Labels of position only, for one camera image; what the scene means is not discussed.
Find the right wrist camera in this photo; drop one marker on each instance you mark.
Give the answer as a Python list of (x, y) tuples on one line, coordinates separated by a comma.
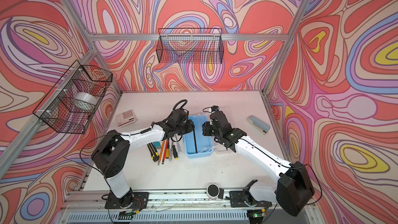
[(214, 109)]

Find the white tape roll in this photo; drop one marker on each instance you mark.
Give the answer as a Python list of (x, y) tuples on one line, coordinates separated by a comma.
[(84, 102)]

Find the black yellow screwdriver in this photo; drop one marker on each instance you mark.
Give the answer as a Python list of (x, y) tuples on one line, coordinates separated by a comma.
[(175, 152)]

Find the left black wire basket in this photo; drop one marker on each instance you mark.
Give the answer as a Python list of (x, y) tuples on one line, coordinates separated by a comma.
[(71, 107)]

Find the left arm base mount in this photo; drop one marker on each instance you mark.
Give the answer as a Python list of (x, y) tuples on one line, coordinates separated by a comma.
[(132, 200)]

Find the grey blue stapler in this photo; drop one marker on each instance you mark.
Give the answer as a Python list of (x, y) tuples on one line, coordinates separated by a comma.
[(260, 125)]

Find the red handled hex key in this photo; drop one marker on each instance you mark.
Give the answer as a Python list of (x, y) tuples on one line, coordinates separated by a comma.
[(163, 159)]

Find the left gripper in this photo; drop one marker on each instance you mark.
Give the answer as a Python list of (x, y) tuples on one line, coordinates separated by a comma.
[(190, 124)]

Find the aluminium front rail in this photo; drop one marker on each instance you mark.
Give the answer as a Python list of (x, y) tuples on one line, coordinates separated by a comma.
[(160, 200)]

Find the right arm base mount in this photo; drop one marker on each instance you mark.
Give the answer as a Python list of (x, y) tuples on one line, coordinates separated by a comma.
[(244, 199)]

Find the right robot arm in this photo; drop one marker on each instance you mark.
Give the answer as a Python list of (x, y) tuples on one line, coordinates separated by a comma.
[(292, 188)]

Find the yellow black utility knife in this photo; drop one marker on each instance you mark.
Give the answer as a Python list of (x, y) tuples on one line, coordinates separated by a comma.
[(153, 152)]

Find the black hex key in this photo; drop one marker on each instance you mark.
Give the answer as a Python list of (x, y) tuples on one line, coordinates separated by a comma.
[(195, 141)]

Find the teal utility knife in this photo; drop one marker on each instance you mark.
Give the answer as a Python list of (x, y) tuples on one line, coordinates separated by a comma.
[(157, 145)]

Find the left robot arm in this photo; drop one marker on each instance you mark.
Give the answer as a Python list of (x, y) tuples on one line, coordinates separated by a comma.
[(111, 153)]

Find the black wire basket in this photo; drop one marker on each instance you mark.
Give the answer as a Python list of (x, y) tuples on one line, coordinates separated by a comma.
[(71, 107), (190, 45)]

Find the back black wire basket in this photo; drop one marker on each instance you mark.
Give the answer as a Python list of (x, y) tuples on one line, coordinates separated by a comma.
[(190, 45)]

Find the orange handled hex key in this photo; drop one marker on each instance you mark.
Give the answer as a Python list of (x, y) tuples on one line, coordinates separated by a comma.
[(161, 152)]

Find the yellow handled screwdriver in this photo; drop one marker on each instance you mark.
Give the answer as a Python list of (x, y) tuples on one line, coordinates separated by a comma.
[(167, 151)]

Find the light blue plastic toolbox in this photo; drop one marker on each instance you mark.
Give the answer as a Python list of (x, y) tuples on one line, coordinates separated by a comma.
[(189, 146)]

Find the round black white knob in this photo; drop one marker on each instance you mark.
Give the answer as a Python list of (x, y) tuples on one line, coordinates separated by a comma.
[(213, 191)]

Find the clear toolbox lid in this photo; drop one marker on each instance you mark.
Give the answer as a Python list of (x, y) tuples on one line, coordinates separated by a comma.
[(217, 143)]

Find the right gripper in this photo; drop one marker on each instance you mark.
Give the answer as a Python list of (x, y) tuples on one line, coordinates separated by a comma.
[(205, 128)]

